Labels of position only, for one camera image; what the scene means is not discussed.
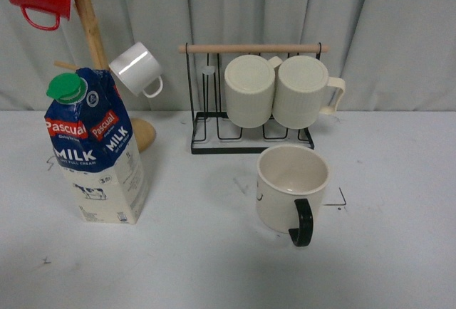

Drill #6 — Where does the cream ribbed cup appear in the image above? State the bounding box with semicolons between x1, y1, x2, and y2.
272;56;346;129
224;55;282;128

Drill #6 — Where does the black wire cup rack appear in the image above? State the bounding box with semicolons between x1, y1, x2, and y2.
178;42;330;155

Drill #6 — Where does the wooden mug tree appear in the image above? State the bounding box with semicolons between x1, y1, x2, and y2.
74;0;156;152

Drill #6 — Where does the white enamel mug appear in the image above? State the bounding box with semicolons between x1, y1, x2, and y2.
108;42;164;98

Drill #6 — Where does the blue white milk carton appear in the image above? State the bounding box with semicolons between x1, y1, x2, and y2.
44;68;149;224

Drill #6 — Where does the left cream ribbed cup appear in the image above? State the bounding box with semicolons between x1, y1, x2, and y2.
224;55;282;128

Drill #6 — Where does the cream mug black handle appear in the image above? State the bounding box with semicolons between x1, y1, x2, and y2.
256;144;330;247

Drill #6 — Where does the right cream ribbed cup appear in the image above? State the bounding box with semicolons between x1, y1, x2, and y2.
272;56;346;129

